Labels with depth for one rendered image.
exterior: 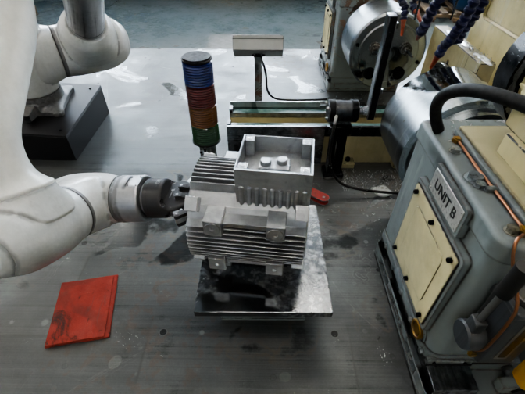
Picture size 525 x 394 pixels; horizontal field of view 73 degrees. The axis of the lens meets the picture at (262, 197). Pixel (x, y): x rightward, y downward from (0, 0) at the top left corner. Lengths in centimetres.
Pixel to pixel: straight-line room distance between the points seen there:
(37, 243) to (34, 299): 36
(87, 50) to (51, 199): 71
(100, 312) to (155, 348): 15
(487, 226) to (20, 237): 60
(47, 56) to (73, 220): 75
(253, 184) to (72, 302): 49
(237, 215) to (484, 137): 40
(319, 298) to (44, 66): 104
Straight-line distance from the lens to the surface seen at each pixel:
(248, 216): 57
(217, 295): 66
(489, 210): 53
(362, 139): 112
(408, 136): 78
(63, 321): 85
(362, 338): 77
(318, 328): 76
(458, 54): 113
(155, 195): 65
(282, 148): 62
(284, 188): 54
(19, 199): 60
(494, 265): 53
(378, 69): 94
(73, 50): 127
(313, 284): 67
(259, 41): 128
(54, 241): 60
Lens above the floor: 147
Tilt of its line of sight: 42 degrees down
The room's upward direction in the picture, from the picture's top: straight up
